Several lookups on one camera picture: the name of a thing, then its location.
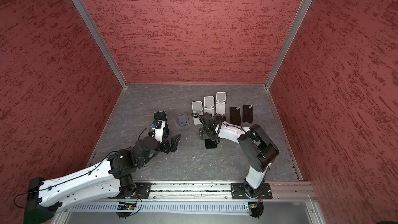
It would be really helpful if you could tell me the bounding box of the black phone back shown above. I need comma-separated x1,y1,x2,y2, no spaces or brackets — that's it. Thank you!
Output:
204,139,218,149

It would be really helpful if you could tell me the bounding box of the white phone stand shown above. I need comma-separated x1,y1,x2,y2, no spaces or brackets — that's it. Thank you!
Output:
191,101,203,125
215,92,227,115
204,96,215,116

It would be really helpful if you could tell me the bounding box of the black phone with middle sticker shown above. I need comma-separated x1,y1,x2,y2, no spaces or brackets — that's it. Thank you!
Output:
229,107,241,126

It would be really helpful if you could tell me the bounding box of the black phone with sticker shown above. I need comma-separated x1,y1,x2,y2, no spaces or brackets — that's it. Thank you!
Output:
242,104,254,123
229,107,241,126

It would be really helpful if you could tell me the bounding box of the black phone with right sticker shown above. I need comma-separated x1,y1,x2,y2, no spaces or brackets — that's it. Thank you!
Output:
242,104,254,123

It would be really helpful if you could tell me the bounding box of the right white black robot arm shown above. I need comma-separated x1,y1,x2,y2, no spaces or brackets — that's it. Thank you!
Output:
191,113,279,190

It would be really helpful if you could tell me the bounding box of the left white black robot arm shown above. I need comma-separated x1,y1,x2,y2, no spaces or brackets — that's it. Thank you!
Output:
23,135,181,224

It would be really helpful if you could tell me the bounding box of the grey round-base phone stand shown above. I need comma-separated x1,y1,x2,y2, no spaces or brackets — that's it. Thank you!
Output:
178,113,190,127

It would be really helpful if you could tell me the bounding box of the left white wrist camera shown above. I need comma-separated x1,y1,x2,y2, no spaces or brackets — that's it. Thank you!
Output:
150,120,166,143

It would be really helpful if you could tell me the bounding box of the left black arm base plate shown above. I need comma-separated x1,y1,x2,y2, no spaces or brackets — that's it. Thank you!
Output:
124,182,152,200

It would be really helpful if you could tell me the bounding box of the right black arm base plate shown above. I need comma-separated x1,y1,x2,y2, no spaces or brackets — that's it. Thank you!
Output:
231,183,273,200

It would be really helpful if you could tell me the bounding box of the white slotted cable duct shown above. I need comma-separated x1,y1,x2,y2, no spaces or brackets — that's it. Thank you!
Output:
70,201,249,215

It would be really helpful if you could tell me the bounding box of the aluminium front rail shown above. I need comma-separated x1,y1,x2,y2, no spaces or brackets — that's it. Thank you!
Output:
64,180,317,202

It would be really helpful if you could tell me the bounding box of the left aluminium corner post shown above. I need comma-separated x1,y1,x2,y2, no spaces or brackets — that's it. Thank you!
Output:
72,0,128,90

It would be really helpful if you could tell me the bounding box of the aluminium corner post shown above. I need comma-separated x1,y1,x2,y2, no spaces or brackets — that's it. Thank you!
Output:
72,0,128,90
265,0,326,89

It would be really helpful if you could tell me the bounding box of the right aluminium corner post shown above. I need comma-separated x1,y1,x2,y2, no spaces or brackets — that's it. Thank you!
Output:
265,0,326,89

